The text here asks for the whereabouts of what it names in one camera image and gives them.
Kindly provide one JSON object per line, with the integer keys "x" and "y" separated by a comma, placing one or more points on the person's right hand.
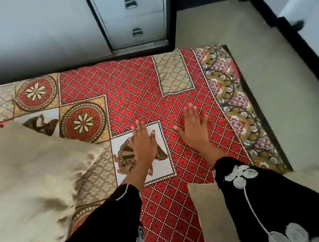
{"x": 195, "y": 134}

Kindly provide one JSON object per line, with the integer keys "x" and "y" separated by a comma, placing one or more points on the beige pillow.
{"x": 32, "y": 174}

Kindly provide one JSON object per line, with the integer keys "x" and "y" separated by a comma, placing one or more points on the person's left hand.
{"x": 144, "y": 149}

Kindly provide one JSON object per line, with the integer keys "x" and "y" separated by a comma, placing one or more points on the person's left forearm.
{"x": 137, "y": 177}

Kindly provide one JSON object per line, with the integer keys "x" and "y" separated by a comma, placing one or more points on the round door stopper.
{"x": 297, "y": 24}

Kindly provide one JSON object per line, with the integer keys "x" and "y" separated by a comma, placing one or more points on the red patterned bedsheet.
{"x": 137, "y": 87}

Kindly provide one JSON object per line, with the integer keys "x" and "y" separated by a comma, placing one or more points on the white wardrobe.
{"x": 49, "y": 30}

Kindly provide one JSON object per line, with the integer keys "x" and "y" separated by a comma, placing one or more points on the person's right forearm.
{"x": 213, "y": 155}

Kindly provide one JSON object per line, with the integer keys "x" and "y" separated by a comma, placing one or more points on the black floral blouse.
{"x": 274, "y": 204}

